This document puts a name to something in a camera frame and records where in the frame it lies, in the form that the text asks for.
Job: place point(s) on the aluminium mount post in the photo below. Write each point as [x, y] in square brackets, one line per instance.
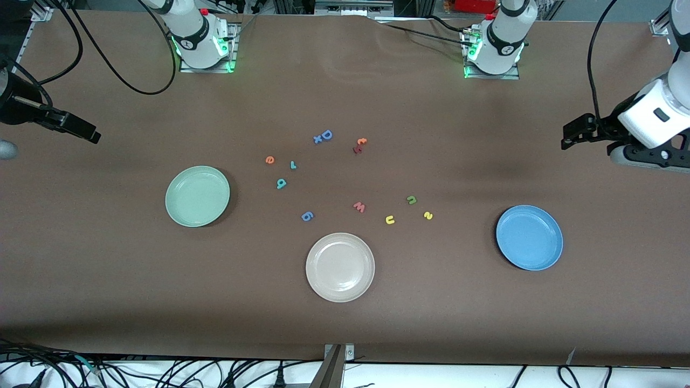
[331, 372]

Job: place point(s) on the red foam letter w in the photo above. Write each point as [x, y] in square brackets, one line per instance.
[359, 207]

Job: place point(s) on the silver table edge rail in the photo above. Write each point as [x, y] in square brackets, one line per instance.
[24, 46]

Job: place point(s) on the aluminium corner bracket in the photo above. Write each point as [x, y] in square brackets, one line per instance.
[42, 13]

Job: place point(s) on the brown table cover sheet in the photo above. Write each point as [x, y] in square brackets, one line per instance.
[108, 269]

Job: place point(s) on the blue plate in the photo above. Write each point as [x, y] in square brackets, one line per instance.
[529, 237]

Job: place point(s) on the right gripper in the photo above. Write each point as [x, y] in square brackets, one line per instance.
[17, 107]

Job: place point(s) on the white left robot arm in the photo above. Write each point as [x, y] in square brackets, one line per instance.
[512, 21]

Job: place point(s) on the red box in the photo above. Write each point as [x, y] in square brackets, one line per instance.
[474, 5]

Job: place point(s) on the light green plate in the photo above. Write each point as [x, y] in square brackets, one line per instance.
[197, 196]

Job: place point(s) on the blue foam letter D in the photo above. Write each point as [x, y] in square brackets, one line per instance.
[323, 134]

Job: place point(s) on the black power plug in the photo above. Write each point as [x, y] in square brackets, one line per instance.
[279, 380]

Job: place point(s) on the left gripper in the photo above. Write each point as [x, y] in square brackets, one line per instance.
[605, 128]

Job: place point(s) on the blue foam letter g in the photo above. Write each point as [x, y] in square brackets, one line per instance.
[307, 217]

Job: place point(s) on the grey metal frame rack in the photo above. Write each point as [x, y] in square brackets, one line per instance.
[350, 6]

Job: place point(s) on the aluminium extrusion bar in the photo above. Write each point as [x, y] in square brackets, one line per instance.
[660, 26]

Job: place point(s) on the beige plate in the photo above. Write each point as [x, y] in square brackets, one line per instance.
[340, 267]

